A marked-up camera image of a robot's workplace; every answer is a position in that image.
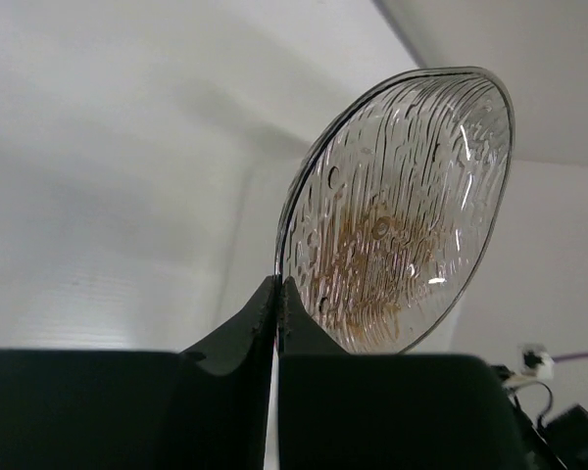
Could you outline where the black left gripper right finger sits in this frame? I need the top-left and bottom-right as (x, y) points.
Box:
(277, 279), (559, 469)

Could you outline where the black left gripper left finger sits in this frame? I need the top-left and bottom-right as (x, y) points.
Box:
(0, 277), (278, 469)

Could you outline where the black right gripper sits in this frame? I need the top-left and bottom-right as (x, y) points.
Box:
(492, 365), (588, 470)

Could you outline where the clear glass dish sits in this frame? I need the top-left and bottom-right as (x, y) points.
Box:
(273, 67), (515, 354)

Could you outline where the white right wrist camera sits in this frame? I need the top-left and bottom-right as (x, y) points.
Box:
(503, 344), (555, 390)

